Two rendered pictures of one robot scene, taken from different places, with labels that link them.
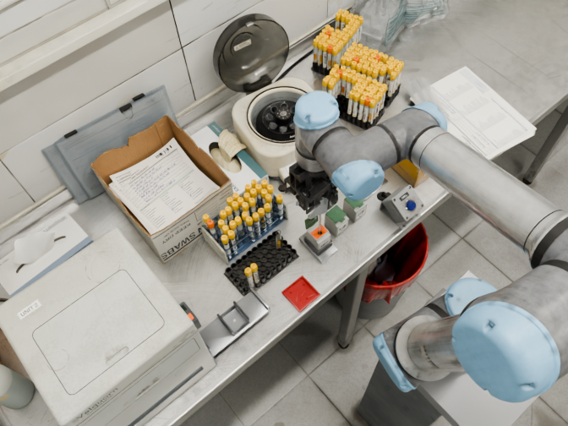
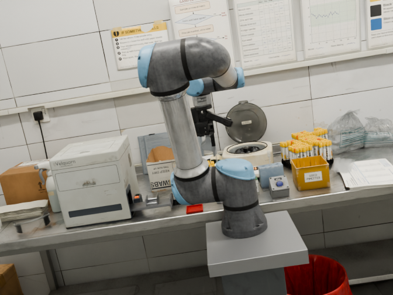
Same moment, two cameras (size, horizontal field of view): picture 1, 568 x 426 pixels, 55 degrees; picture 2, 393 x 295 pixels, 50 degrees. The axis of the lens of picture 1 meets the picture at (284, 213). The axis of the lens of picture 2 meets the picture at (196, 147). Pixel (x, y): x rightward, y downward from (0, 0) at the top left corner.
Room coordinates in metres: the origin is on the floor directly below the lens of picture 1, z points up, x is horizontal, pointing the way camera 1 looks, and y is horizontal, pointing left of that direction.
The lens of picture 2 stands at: (-0.71, -1.08, 1.54)
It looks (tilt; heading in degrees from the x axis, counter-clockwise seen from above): 14 degrees down; 39
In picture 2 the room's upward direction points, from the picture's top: 9 degrees counter-clockwise
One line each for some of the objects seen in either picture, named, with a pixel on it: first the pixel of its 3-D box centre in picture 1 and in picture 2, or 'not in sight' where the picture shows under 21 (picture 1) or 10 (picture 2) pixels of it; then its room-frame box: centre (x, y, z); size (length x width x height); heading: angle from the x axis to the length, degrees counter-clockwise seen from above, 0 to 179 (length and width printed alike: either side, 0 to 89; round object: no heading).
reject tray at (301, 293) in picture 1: (301, 293); (194, 208); (0.50, -0.03, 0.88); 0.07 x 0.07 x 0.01; 37
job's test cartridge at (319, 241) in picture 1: (318, 237); not in sight; (0.63, -0.08, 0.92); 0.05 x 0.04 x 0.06; 36
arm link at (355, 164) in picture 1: (357, 161); (199, 83); (0.53, -0.13, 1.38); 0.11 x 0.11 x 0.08; 27
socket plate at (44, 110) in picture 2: not in sight; (40, 114); (0.54, 0.97, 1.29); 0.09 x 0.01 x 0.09; 127
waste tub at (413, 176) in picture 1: (417, 150); (310, 172); (0.87, -0.37, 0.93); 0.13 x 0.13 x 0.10; 34
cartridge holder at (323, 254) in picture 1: (318, 243); not in sight; (0.63, -0.08, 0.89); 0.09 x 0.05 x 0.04; 36
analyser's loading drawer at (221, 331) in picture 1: (226, 325); (147, 202); (0.42, 0.15, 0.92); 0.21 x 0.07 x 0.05; 127
